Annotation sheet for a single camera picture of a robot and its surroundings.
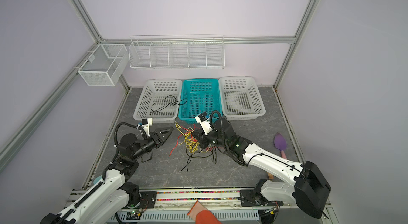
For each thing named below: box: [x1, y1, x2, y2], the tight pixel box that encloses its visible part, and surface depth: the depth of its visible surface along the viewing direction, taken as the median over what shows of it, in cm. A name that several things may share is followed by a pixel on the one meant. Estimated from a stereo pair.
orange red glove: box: [187, 200, 223, 224], surface depth 72 cm
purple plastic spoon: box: [273, 132, 287, 160], surface depth 95 cm
